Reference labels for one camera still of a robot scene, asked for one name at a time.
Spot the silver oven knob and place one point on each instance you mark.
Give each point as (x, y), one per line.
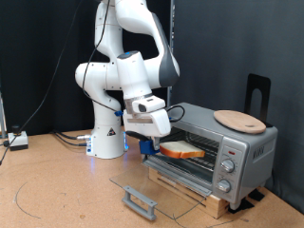
(223, 186)
(227, 166)

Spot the round wooden board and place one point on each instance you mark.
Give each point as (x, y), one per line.
(240, 122)

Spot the wooden block under oven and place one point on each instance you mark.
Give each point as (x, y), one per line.
(215, 205)

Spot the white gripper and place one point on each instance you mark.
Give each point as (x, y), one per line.
(152, 125)

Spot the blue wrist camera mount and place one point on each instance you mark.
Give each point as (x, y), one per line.
(171, 119)

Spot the black foam pad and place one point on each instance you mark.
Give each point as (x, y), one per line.
(256, 195)
(241, 205)

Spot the black metal bookend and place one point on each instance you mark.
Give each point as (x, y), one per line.
(264, 82)

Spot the white bread slice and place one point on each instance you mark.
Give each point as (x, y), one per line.
(183, 148)

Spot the vertical metal pole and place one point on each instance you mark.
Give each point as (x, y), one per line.
(171, 31)

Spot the grey metal frame bar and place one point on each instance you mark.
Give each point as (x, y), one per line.
(1, 117)

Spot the silver toaster oven body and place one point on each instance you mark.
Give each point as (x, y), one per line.
(253, 152)

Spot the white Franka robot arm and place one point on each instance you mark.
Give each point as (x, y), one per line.
(104, 139)

